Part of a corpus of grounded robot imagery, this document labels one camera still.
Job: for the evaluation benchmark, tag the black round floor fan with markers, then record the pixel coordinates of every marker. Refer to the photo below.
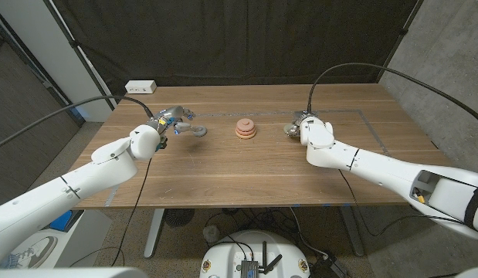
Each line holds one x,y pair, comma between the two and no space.
178,217

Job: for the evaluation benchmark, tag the black backdrop stand pole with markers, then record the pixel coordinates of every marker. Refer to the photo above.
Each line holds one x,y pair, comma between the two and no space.
73,43
404,31

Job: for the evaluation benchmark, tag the grey table leg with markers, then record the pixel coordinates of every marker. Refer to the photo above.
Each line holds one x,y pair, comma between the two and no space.
354,235

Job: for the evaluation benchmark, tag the black fabric backdrop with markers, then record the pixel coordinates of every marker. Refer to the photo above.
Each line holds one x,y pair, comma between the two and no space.
238,38

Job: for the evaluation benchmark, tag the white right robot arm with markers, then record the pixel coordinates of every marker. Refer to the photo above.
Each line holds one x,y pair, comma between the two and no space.
377,166

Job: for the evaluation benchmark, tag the white grey sneaker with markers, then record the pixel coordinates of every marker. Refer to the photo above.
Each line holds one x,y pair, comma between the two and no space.
36,250

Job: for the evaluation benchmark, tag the grey antenna radio module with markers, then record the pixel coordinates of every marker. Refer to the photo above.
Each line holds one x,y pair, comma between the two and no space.
249,268

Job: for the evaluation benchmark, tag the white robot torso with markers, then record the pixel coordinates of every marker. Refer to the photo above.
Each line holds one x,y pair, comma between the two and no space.
68,273

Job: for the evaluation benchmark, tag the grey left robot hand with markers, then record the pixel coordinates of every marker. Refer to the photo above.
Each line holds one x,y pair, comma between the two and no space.
171,115

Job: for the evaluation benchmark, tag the white power strip box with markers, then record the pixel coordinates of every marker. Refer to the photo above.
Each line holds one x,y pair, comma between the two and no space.
140,87

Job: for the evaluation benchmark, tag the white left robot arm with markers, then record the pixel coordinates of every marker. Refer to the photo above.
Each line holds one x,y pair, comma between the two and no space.
107,166

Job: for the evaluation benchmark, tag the white table leg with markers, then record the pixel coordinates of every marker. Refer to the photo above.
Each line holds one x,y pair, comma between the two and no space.
153,235

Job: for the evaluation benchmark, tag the grey round floor puck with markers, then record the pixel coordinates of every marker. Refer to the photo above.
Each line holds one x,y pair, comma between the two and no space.
211,233

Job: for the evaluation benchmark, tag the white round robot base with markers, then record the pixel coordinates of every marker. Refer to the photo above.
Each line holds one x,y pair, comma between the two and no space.
223,258

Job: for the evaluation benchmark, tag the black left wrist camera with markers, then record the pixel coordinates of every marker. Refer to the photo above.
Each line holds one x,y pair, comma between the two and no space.
161,144

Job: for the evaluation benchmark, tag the black power adapter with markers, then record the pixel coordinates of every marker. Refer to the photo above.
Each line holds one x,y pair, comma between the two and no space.
325,268

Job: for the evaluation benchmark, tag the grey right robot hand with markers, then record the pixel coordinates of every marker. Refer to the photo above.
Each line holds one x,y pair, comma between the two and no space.
300,116

